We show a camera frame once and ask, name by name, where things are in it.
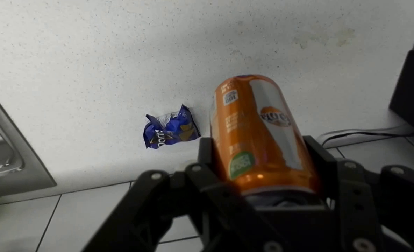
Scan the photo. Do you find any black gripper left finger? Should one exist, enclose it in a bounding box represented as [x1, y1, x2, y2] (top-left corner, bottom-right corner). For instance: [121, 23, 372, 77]
[83, 138, 283, 252]

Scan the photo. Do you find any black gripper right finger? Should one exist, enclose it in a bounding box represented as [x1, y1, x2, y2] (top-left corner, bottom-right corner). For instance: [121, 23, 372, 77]
[304, 136, 414, 252]

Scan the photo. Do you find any orange soda can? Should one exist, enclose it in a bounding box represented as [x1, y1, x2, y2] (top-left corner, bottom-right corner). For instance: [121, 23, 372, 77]
[210, 75, 323, 198]

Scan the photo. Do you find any blue snack wrapper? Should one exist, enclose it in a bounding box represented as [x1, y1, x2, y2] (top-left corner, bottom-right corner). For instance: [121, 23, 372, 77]
[143, 104, 202, 150]

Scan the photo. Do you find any stainless steel sink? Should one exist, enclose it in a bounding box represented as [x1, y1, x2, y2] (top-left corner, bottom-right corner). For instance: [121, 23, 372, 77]
[0, 82, 59, 201]

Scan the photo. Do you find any black power cord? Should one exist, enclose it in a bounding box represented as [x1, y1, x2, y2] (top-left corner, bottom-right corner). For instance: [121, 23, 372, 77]
[318, 125, 414, 149]

